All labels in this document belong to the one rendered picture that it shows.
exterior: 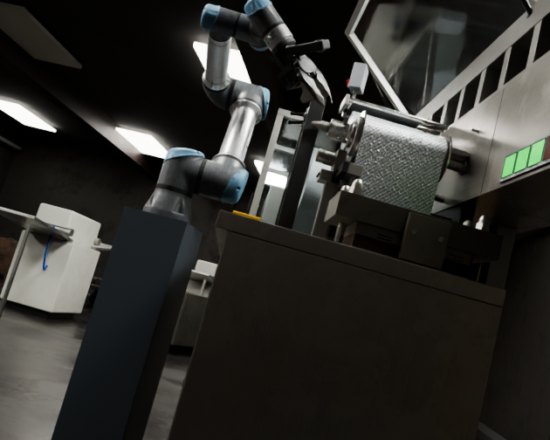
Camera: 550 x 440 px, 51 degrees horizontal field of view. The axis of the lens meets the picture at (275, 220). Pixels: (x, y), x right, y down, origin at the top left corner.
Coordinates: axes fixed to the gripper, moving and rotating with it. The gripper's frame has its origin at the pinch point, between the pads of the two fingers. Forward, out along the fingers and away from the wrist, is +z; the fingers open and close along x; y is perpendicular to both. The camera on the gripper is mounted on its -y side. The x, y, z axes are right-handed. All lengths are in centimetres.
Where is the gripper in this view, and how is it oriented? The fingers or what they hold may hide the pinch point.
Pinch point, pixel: (326, 99)
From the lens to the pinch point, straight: 164.5
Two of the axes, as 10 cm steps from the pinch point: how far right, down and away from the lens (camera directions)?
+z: 5.4, 8.4, -0.6
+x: -5.6, 3.1, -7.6
